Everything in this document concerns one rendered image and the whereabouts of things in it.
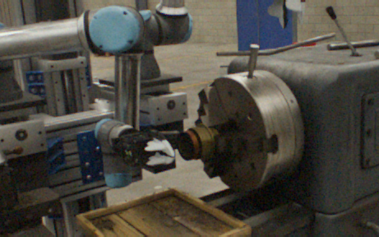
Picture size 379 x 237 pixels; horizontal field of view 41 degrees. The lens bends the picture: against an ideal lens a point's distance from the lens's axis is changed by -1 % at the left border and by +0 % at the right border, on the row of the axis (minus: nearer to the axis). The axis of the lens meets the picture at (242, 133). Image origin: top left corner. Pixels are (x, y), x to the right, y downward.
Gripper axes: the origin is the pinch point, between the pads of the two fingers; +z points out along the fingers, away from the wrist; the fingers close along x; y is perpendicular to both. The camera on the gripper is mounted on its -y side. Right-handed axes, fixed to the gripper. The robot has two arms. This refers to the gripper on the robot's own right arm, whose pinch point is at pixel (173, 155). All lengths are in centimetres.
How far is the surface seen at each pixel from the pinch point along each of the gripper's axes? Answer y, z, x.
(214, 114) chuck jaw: -15.5, -4.6, 6.4
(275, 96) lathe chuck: -25.9, 8.1, 11.4
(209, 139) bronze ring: -10.1, 0.7, 2.0
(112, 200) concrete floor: -77, -235, -108
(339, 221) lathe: -39.7, 17.7, -24.1
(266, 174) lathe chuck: -20.2, 10.5, -7.1
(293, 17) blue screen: -370, -347, 4
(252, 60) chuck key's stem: -23.3, 2.7, 20.3
